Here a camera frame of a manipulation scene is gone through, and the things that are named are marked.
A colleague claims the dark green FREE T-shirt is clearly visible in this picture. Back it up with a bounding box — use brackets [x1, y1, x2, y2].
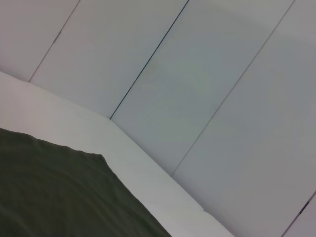
[0, 127, 173, 237]

